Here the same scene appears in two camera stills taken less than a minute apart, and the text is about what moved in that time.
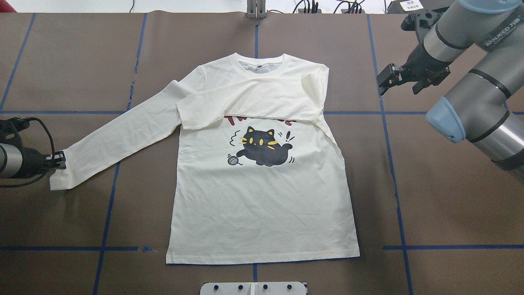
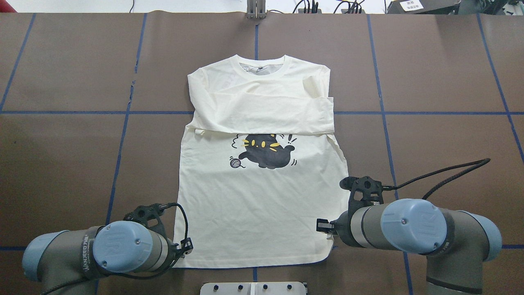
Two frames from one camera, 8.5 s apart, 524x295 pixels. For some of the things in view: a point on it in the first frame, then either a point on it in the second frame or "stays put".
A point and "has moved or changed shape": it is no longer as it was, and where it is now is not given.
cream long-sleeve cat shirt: [257, 175] has moved or changed shape
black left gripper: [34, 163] to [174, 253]
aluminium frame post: [256, 9] stays put
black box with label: [408, 6] stays put
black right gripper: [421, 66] to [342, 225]
